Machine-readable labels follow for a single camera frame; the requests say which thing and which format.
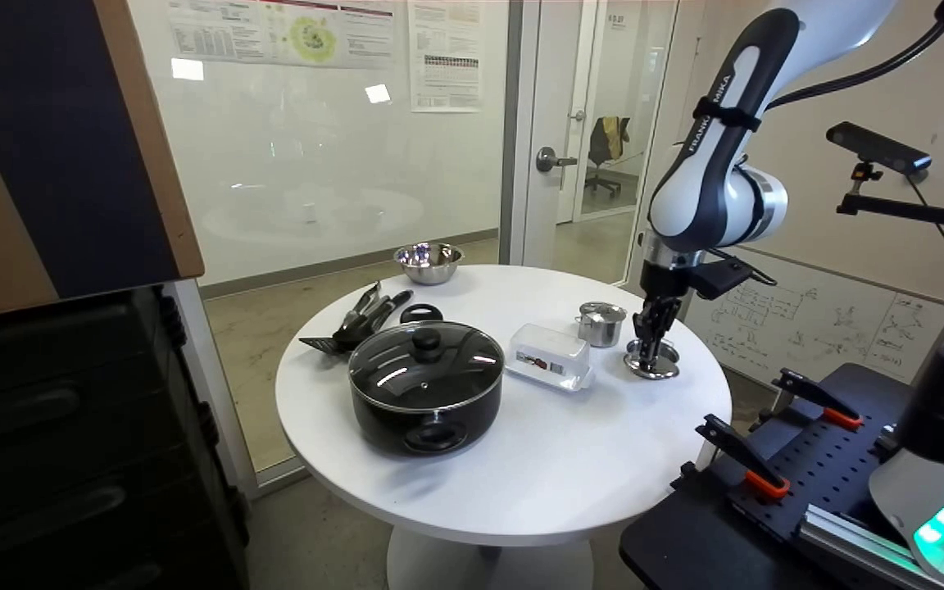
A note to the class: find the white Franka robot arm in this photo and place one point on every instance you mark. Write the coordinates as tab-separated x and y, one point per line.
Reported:
714	174

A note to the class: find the white plastic container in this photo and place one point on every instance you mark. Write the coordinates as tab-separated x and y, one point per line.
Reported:
547	357

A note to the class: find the aluminium rail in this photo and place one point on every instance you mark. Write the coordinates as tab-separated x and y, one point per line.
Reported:
855	543

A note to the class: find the black stereo camera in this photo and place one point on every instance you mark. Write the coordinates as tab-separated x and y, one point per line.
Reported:
880	147

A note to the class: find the black storage case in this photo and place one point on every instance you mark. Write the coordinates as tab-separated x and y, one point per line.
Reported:
67	461

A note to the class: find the whiteboard with drawings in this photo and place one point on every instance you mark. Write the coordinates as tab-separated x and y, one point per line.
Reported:
835	328

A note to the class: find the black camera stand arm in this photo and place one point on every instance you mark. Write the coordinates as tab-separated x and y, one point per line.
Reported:
909	207

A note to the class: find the wide wall poster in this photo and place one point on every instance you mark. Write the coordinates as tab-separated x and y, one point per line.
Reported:
243	35

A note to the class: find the short steel pot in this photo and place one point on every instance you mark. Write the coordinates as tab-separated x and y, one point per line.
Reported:
654	375

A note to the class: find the black office chair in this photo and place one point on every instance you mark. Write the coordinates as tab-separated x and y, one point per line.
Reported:
609	143

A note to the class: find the black kitchen tongs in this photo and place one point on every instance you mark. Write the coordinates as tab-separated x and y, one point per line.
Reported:
341	328

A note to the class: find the glass lid with black knob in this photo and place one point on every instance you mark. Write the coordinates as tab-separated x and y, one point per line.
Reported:
424	365

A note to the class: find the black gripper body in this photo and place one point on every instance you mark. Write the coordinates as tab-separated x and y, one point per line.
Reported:
669	286

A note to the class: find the steel mixing bowl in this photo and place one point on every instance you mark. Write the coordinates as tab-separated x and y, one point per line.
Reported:
429	264

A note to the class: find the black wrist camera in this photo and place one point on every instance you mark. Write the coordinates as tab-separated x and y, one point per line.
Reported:
732	274

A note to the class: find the black perforated robot table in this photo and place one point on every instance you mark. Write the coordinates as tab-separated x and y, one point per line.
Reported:
714	544

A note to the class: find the tall steel pot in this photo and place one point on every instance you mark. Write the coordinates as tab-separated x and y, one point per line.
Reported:
601	324

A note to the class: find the white paper notice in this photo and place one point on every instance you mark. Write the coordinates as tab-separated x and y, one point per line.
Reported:
446	66

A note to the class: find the large black cooking pot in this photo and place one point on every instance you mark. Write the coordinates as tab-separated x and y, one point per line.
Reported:
424	419

